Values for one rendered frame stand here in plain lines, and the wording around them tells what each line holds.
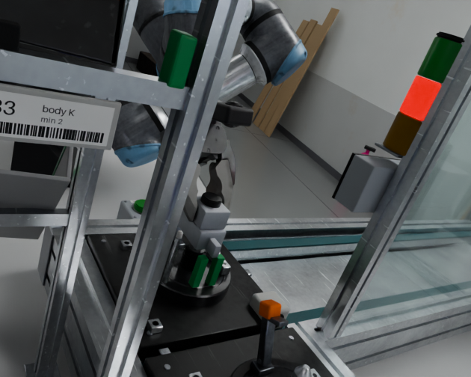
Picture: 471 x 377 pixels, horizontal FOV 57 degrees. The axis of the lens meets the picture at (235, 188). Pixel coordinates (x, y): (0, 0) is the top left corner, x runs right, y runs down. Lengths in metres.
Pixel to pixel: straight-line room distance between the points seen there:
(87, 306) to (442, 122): 0.51
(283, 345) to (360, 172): 0.26
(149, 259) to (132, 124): 0.74
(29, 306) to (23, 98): 0.54
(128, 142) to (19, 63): 0.80
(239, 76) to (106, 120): 0.84
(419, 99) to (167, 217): 0.39
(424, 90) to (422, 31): 4.06
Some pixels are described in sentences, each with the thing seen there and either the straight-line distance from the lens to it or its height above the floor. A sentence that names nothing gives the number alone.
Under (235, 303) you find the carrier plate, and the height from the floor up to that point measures 0.97.
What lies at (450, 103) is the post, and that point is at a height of 1.34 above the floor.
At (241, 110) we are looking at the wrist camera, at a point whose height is 1.24.
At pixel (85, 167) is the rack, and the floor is 1.17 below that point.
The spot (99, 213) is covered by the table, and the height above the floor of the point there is 0.86.
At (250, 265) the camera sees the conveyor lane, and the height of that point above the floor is 0.92.
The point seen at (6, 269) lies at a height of 0.86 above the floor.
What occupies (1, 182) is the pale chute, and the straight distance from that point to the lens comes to 0.42.
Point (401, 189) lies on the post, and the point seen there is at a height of 1.22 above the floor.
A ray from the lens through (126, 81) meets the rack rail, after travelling 0.26.
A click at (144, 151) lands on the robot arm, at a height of 1.00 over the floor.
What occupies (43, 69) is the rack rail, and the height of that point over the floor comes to 1.31.
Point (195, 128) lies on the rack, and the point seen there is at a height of 1.29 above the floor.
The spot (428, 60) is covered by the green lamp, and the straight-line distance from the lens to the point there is 0.62.
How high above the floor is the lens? 1.37
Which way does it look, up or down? 22 degrees down
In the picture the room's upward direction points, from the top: 20 degrees clockwise
